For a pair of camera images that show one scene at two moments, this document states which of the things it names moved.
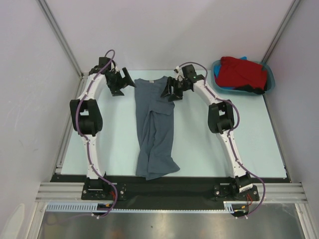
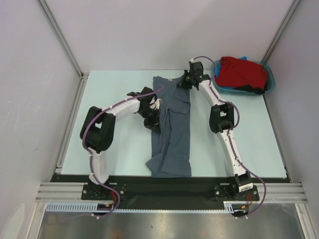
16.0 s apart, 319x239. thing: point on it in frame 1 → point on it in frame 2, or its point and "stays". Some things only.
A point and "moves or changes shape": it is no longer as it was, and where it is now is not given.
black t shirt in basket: (249, 88) stays
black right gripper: (177, 95) → (183, 84)
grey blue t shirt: (154, 118) moves or changes shape
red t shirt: (234, 71) stays
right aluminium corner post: (271, 47) stays
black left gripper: (115, 90) → (154, 124)
